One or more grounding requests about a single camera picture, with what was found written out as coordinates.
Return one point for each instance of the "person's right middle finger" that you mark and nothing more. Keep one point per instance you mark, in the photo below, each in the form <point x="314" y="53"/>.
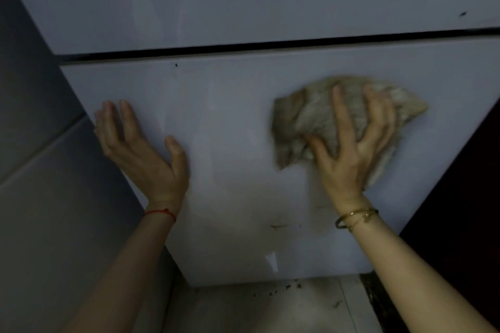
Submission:
<point x="373" y="114"/>

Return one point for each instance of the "beige cleaning cloth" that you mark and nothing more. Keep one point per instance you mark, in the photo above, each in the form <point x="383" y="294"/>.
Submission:
<point x="312" y="118"/>

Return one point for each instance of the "person's left middle finger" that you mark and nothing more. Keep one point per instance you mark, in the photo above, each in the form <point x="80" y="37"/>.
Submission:
<point x="112" y="122"/>

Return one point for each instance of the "person's right forearm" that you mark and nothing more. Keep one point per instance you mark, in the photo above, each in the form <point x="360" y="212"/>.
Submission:
<point x="410" y="278"/>

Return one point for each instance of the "person's right thumb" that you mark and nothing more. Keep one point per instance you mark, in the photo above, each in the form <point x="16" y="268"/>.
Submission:
<point x="321" y="149"/>

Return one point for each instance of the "person's right hand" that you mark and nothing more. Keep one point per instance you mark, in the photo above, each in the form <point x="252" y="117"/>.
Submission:
<point x="349" y="171"/>

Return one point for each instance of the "person's left forearm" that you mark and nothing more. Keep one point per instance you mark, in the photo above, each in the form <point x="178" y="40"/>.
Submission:
<point x="125" y="274"/>

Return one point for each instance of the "person's left hand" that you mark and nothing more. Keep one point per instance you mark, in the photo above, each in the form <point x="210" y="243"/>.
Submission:
<point x="148" y="171"/>

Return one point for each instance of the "person's left thumb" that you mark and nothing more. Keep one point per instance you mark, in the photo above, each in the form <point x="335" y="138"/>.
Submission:
<point x="177" y="159"/>

